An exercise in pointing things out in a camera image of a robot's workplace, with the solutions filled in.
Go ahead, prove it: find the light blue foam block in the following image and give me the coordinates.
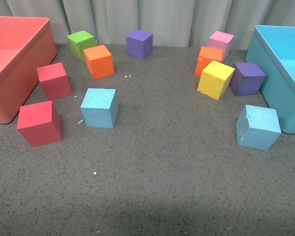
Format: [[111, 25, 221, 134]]
[[80, 88, 118, 129], [236, 105, 281, 150]]

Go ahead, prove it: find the back purple foam block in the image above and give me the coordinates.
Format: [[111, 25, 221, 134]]
[[126, 29, 153, 59]]

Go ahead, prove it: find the purple foam block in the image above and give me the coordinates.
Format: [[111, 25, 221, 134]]
[[126, 29, 153, 59], [229, 62, 266, 96]]

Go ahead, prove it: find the left orange foam block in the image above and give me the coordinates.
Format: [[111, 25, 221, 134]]
[[83, 45, 115, 80]]

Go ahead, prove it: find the orange foam block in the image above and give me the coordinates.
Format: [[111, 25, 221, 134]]
[[194, 47, 223, 77], [83, 45, 115, 80]]

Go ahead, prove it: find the yellow foam block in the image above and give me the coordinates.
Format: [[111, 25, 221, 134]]
[[197, 61, 235, 100]]

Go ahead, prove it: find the right orange foam block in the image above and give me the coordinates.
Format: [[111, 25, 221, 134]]
[[194, 47, 223, 77]]

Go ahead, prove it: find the white curtain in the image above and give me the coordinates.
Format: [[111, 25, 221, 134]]
[[0, 0, 295, 50]]

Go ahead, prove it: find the rear red foam block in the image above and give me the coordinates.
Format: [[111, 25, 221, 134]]
[[36, 62, 73, 100]]

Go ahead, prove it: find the red foam block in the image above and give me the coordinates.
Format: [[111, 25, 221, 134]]
[[17, 100, 63, 147], [36, 62, 73, 100]]

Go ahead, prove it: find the green foam block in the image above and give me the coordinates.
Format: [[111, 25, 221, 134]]
[[66, 30, 96, 61]]

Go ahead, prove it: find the pink foam block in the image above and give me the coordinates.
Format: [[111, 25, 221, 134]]
[[207, 31, 234, 60]]

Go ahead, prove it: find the right purple foam block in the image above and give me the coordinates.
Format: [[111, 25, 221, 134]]
[[229, 62, 266, 96]]

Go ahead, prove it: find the front red foam block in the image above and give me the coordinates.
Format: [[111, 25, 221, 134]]
[[17, 100, 63, 147]]

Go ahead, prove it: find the red plastic bin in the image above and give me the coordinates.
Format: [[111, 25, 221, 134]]
[[0, 16, 57, 124]]

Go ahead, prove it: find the blue plastic bin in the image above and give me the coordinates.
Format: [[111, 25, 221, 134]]
[[245, 25, 295, 134]]

